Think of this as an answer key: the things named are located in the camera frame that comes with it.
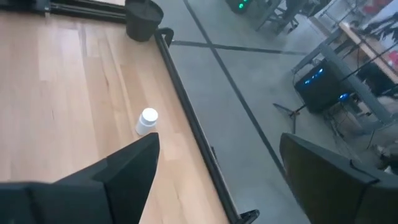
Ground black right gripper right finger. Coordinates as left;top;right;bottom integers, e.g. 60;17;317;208
279;133;398;224

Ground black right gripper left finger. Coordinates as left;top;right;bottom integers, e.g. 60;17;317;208
29;132;160;224

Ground white pill bottle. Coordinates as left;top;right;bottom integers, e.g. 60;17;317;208
135;107;159;136

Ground black tripod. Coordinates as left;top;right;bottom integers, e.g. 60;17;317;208
272;101;309;135

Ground black computer tower blue lights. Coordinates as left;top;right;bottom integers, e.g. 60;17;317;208
294;58;354;114

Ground grey metal desk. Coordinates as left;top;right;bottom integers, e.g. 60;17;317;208
291;21;398;126

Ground black device green light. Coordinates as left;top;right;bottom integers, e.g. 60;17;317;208
225;0;253;14

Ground black aluminium table frame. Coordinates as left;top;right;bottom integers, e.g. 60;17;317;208
0;0;261;224

